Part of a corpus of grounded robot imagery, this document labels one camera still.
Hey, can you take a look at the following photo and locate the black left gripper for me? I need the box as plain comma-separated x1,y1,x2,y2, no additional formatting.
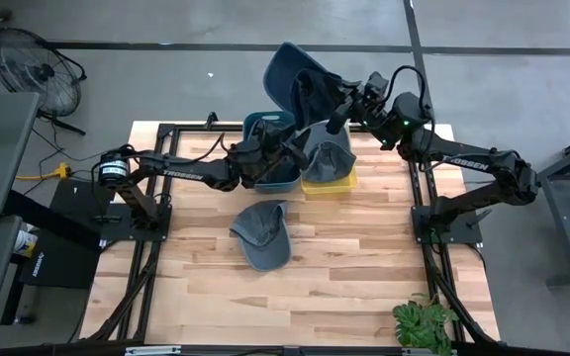
237,120,313,189

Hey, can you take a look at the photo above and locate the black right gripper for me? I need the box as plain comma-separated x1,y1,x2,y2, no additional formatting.
324,70,396,136

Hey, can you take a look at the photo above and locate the grey denim cap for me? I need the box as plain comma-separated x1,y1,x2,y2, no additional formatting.
301,120,359,185
228,199,292,273

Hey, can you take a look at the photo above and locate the teal blue plastic bin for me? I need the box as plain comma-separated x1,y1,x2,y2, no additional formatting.
242,110,305,196

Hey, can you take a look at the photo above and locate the yellow plastic bin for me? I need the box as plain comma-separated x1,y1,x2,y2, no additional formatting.
299,121,359,196

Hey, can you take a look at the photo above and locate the green leafy plant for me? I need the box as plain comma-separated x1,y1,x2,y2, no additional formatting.
391,292,461,356

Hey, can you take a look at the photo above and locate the black rig crossbar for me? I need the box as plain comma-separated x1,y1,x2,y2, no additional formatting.
0,337,570,356

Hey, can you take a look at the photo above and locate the black flat case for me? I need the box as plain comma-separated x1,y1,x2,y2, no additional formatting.
48,176,118,224

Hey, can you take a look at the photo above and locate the dark grey metal stand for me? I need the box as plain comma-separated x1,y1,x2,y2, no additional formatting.
514,126,570,289

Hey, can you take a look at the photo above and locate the black box white lettering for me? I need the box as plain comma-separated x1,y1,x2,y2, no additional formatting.
19,227,104,291

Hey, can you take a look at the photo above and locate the black floor fan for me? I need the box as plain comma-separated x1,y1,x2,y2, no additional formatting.
0,27,89,137

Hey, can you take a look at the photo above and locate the white printed container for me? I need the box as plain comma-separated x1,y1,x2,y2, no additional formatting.
12,226,40,259

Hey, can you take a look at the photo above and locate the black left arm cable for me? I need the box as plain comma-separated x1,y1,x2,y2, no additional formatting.
165,131,232,167

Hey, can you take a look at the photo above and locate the black aluminium table frame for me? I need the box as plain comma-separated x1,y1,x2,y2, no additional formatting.
79,111,503,347

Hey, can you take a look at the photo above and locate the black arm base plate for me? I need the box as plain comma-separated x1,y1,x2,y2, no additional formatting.
98,202,174,244
410,204,494,247

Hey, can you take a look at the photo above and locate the yellow extension cord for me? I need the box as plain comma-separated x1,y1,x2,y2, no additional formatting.
15,161,72,182

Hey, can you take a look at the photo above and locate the silver metal bracket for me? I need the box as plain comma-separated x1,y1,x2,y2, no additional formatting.
124,344,183,356

